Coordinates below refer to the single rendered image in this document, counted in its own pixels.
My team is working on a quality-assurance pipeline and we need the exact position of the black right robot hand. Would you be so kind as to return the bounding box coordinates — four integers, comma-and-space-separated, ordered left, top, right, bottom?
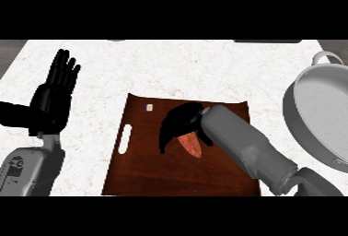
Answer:
157, 101, 215, 155

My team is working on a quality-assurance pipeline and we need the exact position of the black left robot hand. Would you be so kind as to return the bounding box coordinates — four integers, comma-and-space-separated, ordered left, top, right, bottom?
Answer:
0, 48, 82, 137

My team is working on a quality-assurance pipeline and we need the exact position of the orange sweet potato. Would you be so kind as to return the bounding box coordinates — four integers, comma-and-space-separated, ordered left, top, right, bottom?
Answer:
176, 131, 203, 159

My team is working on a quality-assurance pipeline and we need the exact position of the grey metal pot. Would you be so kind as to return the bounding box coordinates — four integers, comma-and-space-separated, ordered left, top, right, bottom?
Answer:
281, 51, 348, 173

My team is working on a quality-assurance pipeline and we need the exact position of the dark brown wooden cutting board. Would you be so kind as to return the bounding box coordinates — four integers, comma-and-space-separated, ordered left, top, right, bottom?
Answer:
100, 92, 262, 197

